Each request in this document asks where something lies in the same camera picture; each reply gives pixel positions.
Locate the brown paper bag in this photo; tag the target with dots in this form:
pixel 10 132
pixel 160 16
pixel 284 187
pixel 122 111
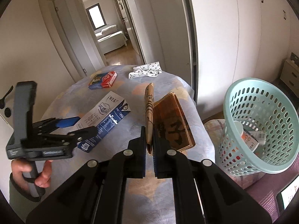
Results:
pixel 167 117

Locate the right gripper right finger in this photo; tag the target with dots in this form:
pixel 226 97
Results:
pixel 202 192

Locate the red blue card box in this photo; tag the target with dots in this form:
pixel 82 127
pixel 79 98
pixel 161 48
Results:
pixel 103 80

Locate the white sofa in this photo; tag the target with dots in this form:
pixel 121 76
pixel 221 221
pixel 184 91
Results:
pixel 110 39

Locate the mint green laundry basket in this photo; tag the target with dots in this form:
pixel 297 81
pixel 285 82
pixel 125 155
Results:
pixel 259 106

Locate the polka dot cloth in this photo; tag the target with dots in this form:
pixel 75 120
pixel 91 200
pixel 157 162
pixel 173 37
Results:
pixel 150 70

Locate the beige nightstand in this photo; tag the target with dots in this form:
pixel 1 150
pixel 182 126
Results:
pixel 290 76

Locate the window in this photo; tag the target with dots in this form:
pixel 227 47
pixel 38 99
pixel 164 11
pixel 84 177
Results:
pixel 96 16

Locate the person's left hand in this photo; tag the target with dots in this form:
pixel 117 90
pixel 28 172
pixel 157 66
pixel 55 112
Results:
pixel 20 165

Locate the blue white milk carton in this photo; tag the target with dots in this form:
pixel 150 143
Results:
pixel 104 116

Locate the white wardrobe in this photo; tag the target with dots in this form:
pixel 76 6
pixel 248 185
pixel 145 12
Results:
pixel 237 39

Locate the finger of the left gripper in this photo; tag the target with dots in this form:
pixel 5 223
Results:
pixel 77 136
pixel 67 122

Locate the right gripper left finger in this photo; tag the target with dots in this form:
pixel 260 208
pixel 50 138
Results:
pixel 95 192

